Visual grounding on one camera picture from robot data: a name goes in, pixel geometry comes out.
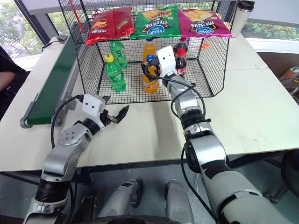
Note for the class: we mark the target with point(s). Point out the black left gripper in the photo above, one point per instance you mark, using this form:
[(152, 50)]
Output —
[(108, 118)]

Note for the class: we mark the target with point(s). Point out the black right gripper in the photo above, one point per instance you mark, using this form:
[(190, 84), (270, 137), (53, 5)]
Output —
[(154, 61)]

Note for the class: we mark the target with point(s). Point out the orange soda bottle blue cap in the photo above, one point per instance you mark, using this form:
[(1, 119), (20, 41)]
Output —
[(149, 87)]

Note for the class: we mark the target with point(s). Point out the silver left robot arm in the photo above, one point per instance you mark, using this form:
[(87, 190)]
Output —
[(63, 149)]

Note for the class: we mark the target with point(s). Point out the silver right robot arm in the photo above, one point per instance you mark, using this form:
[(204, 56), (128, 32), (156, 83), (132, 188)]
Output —
[(208, 154)]

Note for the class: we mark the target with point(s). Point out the green conveyor belt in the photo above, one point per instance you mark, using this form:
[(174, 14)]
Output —
[(52, 88)]

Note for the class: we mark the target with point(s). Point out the grey conveyor control box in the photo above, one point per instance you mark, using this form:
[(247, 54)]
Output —
[(61, 38)]

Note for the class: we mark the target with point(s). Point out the green soda bottle yellow cap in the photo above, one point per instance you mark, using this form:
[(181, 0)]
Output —
[(114, 74)]

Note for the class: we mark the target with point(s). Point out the cola bottle red cap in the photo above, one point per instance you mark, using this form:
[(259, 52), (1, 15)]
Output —
[(181, 64), (181, 44)]

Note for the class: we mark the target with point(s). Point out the green chips bag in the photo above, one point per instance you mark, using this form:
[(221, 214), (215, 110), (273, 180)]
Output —
[(156, 23)]

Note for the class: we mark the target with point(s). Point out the red chips bag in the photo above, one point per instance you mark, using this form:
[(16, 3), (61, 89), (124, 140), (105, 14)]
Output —
[(99, 28), (122, 22)]

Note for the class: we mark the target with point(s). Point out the small orange object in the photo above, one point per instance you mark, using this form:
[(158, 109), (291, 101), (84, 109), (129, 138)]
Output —
[(206, 45)]

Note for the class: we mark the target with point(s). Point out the magenta chips bag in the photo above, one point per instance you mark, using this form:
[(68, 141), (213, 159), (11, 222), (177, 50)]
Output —
[(202, 23)]

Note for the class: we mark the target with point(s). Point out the red stick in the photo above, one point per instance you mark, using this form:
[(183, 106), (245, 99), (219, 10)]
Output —
[(77, 16)]

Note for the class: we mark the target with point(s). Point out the silver robot leg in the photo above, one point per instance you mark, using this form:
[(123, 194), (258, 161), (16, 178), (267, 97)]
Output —
[(123, 198), (178, 200)]

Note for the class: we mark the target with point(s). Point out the person in dark clothes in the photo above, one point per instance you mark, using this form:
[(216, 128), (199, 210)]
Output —
[(9, 77)]

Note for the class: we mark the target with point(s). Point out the white tumbler black lid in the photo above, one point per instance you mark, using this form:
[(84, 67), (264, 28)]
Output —
[(241, 17)]

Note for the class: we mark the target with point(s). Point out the cardboard box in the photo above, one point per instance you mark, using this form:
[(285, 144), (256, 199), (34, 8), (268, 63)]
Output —
[(289, 79)]

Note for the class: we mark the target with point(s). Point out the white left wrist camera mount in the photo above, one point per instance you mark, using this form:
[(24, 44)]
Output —
[(92, 105)]

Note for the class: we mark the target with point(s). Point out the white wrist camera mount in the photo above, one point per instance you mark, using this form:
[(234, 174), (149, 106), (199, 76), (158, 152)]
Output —
[(92, 105), (166, 59)]

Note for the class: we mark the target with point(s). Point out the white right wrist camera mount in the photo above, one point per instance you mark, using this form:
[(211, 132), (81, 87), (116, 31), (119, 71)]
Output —
[(166, 59)]

